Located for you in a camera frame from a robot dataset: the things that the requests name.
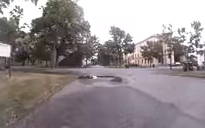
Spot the puddle on road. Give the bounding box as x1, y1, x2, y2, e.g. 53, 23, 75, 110
77, 74, 124, 84

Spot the group of trees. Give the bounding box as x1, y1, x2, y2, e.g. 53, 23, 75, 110
97, 25, 136, 67

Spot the dark roofed building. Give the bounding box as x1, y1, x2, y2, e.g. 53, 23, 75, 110
58, 50, 88, 69

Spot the grey asphalt road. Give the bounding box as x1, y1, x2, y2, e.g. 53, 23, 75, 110
9, 66, 205, 128

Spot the cream long building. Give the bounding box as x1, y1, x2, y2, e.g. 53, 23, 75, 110
125, 33, 176, 67

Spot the large leafy tree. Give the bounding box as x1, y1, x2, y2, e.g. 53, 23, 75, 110
29, 0, 93, 70

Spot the dry grass verge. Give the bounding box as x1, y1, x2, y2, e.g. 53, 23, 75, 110
0, 70, 78, 128

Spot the row of trees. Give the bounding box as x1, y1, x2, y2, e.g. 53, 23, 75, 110
139, 20, 205, 71

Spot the white sign board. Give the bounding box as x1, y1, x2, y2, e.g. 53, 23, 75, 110
0, 39, 13, 78

